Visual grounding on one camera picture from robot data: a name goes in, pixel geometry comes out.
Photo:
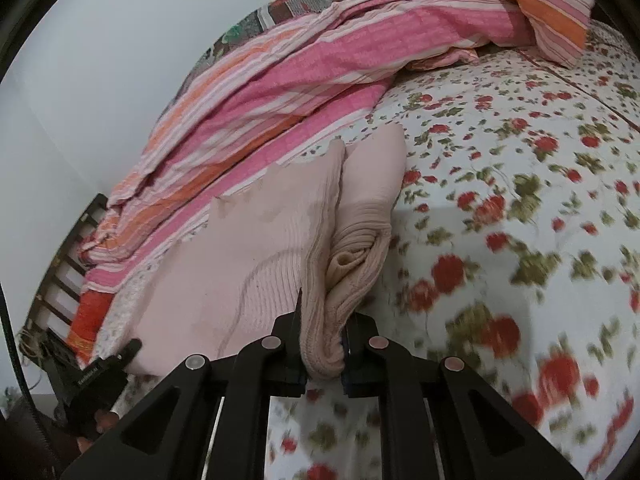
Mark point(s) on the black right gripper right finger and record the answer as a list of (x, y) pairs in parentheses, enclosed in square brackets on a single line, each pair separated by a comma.
[(441, 420)]

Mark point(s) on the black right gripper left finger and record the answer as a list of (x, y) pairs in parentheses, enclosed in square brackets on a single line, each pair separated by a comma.
[(206, 419)]

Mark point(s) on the pale pink knit sweater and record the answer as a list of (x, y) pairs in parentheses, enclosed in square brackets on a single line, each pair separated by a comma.
[(310, 237)]

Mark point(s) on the person's left hand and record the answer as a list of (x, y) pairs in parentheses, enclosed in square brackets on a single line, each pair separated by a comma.
[(103, 421)]

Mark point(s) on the dark wooden headboard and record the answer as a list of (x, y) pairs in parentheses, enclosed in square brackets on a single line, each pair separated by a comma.
[(56, 299)]

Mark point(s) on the red orange pillow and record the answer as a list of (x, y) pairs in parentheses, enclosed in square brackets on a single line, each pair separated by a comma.
[(92, 309)]

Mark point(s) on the pink orange striped quilt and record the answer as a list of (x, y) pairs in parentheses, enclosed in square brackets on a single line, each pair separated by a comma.
[(298, 79)]

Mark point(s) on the dark patchwork floral blanket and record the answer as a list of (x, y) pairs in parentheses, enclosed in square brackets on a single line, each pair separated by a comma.
[(254, 24)]

